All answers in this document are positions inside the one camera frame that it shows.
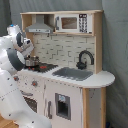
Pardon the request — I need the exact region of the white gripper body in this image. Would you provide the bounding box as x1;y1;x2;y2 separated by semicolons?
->
21;38;34;56

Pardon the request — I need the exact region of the small silver pot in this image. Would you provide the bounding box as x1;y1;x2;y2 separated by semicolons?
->
25;56;39;67

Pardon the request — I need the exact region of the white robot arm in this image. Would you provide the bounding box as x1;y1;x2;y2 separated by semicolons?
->
0;25;52;128

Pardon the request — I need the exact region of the white wooden toy kitchen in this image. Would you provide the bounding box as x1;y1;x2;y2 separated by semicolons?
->
17;10;115;128

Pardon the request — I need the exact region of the grey range hood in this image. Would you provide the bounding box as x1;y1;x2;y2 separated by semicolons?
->
25;14;54;34

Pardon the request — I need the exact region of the black stovetop with red burners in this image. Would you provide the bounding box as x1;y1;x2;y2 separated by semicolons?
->
25;63;56;73

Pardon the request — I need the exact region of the left red stove knob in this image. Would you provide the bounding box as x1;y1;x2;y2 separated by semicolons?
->
13;76;20;82

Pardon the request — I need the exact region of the red stove knob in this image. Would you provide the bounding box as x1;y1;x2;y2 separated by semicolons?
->
13;76;20;82
32;81;38;87

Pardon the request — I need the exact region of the right red stove knob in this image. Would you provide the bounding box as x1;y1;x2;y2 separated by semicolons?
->
32;81;38;87

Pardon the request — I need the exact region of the grey sink basin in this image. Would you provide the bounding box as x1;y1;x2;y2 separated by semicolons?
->
52;67;92;81

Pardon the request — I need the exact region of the oven door with window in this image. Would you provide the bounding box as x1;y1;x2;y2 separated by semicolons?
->
22;91;37;112

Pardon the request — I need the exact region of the white toy microwave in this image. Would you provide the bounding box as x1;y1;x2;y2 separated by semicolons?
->
55;14;93;33

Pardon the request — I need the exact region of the black curved faucet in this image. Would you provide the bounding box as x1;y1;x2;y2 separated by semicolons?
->
76;50;94;70

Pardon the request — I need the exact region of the grey ice dispenser panel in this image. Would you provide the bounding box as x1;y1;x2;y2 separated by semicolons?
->
55;93;71;120

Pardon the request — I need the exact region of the grey cabinet door handle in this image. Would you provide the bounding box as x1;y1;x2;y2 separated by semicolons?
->
48;101;52;119

